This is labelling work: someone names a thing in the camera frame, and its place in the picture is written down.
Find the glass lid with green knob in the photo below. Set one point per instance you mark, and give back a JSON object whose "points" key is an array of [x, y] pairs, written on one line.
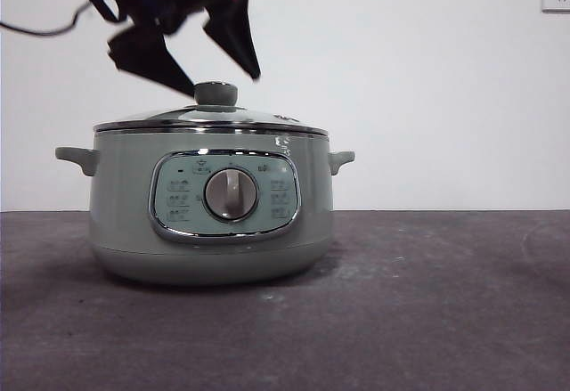
{"points": [[216, 96]]}

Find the sage green electric cooking pot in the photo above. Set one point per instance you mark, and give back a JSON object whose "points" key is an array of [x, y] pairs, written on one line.
{"points": [[122, 213]]}

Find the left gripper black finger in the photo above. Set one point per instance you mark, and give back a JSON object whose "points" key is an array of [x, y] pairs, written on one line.
{"points": [[236, 35], [149, 59]]}

